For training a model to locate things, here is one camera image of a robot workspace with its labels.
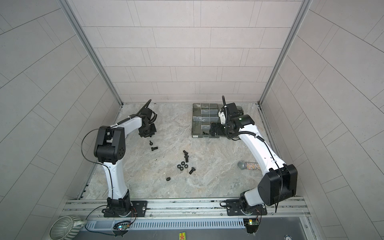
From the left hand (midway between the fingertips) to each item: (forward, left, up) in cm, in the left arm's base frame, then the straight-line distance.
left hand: (156, 130), depth 102 cm
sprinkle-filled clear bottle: (-26, -59, +4) cm, 64 cm away
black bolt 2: (-14, -3, +2) cm, 15 cm away
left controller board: (-54, +4, +5) cm, 54 cm away
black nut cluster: (-24, -20, +1) cm, 31 cm away
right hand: (-12, -39, +18) cm, 45 cm away
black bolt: (-28, -26, +2) cm, 38 cm away
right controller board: (-52, -54, +2) cm, 76 cm away
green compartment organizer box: (+9, -32, +6) cm, 34 cm away
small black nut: (-33, -13, +2) cm, 35 cm away
